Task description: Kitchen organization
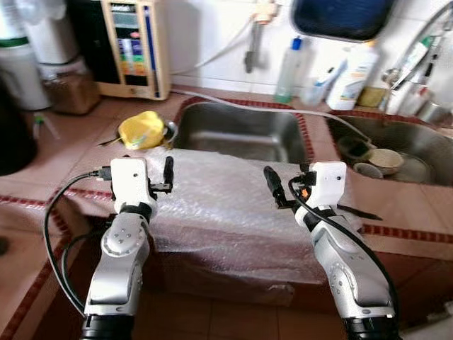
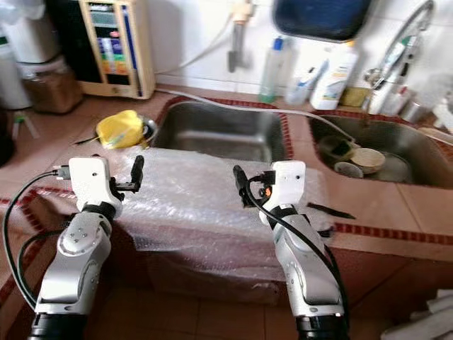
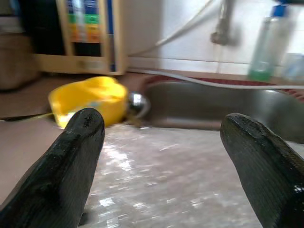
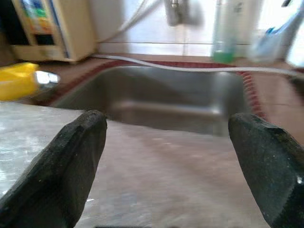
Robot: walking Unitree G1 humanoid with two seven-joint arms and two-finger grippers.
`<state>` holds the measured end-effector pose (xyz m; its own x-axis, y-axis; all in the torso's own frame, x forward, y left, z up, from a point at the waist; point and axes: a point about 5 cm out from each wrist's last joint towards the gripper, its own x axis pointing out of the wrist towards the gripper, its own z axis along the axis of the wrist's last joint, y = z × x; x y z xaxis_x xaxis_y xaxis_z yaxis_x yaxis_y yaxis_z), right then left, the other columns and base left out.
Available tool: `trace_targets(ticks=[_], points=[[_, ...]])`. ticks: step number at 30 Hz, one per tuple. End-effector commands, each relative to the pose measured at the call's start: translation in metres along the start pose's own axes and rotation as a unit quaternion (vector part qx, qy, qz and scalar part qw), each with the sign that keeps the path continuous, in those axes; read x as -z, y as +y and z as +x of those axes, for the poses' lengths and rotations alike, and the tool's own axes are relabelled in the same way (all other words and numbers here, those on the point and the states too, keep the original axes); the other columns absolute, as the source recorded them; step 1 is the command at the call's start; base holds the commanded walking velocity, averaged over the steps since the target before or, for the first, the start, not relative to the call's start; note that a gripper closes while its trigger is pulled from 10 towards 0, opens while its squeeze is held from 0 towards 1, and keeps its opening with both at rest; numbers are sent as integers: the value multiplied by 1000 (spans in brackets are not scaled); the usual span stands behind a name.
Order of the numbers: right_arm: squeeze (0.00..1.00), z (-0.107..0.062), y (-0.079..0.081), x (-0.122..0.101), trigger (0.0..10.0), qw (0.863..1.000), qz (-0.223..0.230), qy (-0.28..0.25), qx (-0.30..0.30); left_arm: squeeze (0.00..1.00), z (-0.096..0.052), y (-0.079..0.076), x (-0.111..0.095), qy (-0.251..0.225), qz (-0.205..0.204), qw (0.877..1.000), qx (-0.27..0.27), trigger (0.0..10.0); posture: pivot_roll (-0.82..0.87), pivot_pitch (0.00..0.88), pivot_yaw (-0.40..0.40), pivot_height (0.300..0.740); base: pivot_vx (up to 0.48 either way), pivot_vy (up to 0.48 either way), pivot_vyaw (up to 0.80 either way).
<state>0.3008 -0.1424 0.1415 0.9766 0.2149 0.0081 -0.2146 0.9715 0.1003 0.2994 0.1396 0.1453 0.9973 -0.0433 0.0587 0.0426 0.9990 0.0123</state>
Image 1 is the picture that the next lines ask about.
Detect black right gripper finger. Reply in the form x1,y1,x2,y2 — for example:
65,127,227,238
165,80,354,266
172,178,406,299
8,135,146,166
263,165,285,208

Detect clear bubble wrap sheet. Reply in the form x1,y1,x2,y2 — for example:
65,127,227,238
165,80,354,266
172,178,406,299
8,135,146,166
138,145,369,284

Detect stainless steel sink basin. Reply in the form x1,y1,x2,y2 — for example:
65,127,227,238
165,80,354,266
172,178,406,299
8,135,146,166
173,99,309,165
327,113,453,188

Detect small white cup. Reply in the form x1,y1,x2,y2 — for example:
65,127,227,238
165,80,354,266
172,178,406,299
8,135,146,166
352,161,383,179

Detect beige ceramic bowl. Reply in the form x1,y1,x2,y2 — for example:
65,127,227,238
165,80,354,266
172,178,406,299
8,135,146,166
365,147,406,176

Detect clear plastic cup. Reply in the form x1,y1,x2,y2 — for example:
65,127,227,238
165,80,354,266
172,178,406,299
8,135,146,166
301,67,333,107

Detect clear bottle blue cap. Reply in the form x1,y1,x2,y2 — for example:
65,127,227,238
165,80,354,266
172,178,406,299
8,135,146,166
275,35,305,105

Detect yellow sponge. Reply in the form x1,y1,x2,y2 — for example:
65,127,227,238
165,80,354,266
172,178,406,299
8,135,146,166
356,86,389,108

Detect white detergent bottle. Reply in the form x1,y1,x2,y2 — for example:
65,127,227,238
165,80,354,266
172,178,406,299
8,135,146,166
327,41,379,111

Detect jar of brown powder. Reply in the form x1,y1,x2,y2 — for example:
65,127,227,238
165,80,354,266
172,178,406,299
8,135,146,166
39,60,101,115

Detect beige water ionizer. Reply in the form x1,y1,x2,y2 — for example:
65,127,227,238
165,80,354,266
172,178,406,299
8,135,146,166
67,0,172,100

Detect metal pipe with beige fitting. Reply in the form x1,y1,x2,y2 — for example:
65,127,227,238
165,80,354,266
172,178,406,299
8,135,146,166
243,0,280,74

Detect white green tongs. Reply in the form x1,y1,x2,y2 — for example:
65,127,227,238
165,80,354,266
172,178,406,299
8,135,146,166
32,113,61,140

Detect chrome faucet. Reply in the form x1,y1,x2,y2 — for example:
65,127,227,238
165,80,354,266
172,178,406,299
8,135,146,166
382,0,453,89

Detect steel cup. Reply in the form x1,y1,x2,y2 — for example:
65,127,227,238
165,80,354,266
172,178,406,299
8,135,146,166
418,99,453,128

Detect black kettle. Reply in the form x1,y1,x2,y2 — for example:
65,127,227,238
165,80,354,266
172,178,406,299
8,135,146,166
0,78,38,176

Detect white canister green band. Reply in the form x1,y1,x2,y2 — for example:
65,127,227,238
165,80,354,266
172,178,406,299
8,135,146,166
0,0,52,112

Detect grey white appliance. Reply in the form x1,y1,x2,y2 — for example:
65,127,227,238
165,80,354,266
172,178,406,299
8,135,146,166
21,0,80,66

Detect dark blue tray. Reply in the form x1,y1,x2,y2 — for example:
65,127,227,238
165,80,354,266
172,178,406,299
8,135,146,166
290,0,397,42

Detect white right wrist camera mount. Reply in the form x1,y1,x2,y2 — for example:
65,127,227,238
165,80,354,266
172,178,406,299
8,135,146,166
311,161,348,210

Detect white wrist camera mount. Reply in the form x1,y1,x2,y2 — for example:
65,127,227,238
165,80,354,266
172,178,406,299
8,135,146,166
110,157,149,213
311,161,348,210

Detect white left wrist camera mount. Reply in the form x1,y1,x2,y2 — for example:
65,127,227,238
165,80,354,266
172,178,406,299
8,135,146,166
110,157,149,213

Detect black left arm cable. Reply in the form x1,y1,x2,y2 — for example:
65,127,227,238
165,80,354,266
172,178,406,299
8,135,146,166
42,168,114,316

